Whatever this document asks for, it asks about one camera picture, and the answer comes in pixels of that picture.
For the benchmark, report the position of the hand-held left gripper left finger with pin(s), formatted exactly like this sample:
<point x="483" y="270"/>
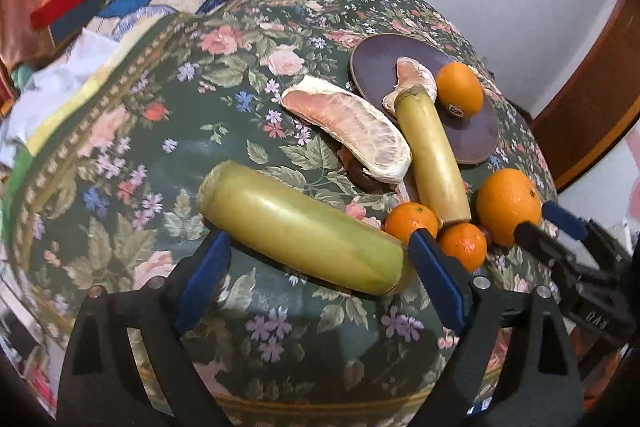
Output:
<point x="200" y="279"/>

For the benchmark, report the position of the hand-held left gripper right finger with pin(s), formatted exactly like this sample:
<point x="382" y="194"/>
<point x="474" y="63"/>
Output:
<point x="440" y="279"/>

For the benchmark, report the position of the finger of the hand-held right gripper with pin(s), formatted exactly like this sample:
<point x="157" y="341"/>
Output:
<point x="540" y="244"/>
<point x="565" y="218"/>

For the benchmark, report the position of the small tangerine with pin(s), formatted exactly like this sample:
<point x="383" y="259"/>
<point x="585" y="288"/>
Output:
<point x="465" y="244"/>
<point x="407" y="219"/>

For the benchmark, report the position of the large orange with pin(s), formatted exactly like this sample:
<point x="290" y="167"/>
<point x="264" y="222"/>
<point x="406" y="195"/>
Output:
<point x="505" y="204"/>

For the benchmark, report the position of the thick green-yellow banana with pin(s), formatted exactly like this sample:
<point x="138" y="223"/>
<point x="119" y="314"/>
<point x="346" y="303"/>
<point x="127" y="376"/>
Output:
<point x="300" y="227"/>

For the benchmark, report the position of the long yellow banana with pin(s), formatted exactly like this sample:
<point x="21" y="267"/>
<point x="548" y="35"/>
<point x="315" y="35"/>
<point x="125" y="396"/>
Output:
<point x="435" y="157"/>

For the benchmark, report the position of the dark brown fruit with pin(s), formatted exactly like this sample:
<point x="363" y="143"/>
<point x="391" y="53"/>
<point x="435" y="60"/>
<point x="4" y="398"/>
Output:
<point x="364" y="179"/>

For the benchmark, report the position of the large peeled pomelo segment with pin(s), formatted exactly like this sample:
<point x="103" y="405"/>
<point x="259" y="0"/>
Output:
<point x="350" y="127"/>

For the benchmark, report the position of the round dark brown plate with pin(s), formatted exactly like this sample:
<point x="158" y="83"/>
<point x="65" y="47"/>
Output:
<point x="380" y="62"/>

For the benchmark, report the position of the dark green floral tablecloth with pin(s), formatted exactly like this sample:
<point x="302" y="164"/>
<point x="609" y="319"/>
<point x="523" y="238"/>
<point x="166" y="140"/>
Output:
<point x="150" y="132"/>

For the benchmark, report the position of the medium orange with sticker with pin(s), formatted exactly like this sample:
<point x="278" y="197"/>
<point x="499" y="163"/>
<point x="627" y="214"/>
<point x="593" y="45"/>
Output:
<point x="457" y="87"/>

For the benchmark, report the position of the small peeled pomelo segment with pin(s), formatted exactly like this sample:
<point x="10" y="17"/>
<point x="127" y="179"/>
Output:
<point x="412" y="77"/>

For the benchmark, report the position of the white cloth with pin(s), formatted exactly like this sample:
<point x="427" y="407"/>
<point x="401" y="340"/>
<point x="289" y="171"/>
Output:
<point x="65" y="72"/>

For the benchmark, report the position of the blue patchwork quilt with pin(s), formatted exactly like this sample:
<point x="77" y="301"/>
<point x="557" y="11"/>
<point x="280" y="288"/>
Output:
<point x="145" y="9"/>

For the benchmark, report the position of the red box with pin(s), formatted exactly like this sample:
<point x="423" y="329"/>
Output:
<point x="62" y="4"/>

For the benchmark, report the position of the wooden door frame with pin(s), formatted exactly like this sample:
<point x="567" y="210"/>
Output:
<point x="590" y="107"/>

